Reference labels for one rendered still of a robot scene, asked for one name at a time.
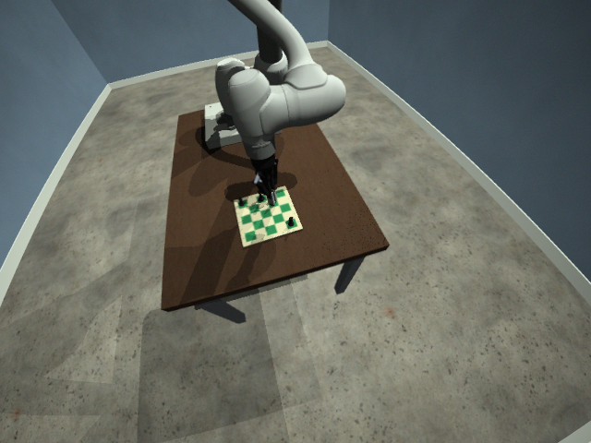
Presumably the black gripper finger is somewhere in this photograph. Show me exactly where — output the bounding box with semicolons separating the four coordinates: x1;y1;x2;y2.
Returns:
270;158;279;201
252;170;275;205

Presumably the green and cream chessboard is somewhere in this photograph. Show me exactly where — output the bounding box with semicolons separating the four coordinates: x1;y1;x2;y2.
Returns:
234;186;303;247

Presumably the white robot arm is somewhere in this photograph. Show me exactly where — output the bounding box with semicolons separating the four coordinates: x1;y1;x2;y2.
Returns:
215;0;346;160

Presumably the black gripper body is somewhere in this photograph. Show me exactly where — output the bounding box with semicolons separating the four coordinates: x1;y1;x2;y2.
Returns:
250;153;275;179

